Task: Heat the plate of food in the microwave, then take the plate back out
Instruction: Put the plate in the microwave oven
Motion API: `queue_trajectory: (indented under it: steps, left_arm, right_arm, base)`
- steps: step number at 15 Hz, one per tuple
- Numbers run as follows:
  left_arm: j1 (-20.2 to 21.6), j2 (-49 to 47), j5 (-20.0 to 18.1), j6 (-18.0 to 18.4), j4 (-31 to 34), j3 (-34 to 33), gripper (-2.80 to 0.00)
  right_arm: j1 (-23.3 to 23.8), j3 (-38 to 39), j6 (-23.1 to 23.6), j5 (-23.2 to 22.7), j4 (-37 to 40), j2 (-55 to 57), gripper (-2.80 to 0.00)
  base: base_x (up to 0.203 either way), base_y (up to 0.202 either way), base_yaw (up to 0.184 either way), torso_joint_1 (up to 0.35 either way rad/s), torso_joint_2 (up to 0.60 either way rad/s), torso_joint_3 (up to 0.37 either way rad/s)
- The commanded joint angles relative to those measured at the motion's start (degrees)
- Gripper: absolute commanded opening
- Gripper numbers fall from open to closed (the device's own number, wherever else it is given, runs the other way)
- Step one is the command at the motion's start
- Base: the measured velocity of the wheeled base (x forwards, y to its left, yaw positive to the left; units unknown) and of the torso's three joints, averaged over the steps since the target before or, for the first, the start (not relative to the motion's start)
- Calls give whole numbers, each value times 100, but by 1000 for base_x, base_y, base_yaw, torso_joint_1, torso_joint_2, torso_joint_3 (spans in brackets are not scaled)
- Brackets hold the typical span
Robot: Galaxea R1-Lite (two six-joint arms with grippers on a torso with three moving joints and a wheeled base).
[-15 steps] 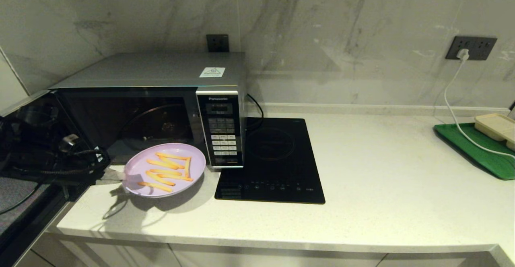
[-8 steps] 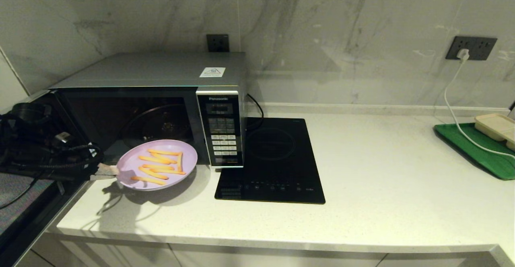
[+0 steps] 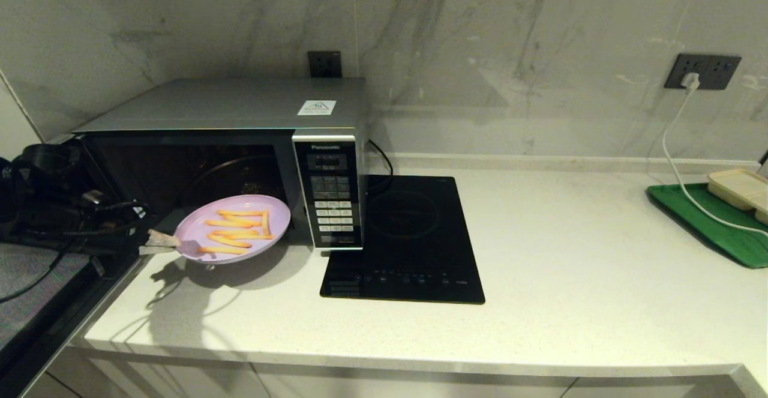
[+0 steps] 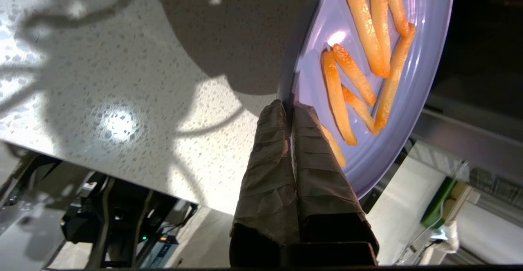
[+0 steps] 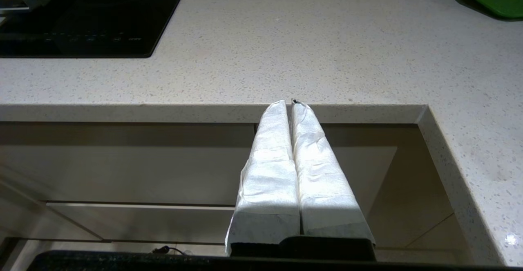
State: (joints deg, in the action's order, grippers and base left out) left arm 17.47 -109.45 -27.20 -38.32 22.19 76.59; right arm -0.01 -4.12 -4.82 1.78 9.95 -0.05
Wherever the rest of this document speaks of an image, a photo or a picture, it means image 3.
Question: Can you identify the lilac round plate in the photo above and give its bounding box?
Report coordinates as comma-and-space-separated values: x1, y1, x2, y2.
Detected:
174, 194, 292, 265

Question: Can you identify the microwave door with dark glass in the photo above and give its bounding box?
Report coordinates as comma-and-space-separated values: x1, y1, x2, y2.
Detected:
0, 134, 154, 398

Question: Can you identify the silver Panasonic microwave oven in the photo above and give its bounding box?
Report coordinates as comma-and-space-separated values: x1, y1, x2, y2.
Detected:
75, 77, 371, 252

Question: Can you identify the grey cabinet front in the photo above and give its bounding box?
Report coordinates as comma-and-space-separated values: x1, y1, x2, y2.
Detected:
558, 374, 748, 398
252, 359, 578, 398
24, 347, 271, 398

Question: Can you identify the white triangle warning sticker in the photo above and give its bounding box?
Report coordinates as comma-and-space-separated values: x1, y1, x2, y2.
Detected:
298, 100, 337, 116

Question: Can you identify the black induction cooktop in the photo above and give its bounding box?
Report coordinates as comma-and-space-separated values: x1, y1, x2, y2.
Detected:
319, 174, 485, 305

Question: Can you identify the green plastic tray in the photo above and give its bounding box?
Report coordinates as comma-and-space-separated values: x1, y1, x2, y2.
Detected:
646, 182, 768, 268

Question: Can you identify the beige lunch container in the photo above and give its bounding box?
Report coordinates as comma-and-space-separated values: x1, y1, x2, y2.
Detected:
706, 169, 768, 228

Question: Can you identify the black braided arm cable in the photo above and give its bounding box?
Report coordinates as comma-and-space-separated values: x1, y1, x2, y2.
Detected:
0, 197, 149, 304

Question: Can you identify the small dark wall socket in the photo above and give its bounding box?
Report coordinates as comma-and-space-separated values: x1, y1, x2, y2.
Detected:
308, 50, 344, 79

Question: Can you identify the white cable with plug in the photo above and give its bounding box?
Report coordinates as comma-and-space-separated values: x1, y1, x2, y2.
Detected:
661, 72, 768, 240

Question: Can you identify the wide dark wall socket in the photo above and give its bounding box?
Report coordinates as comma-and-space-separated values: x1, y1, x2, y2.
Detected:
664, 53, 742, 91

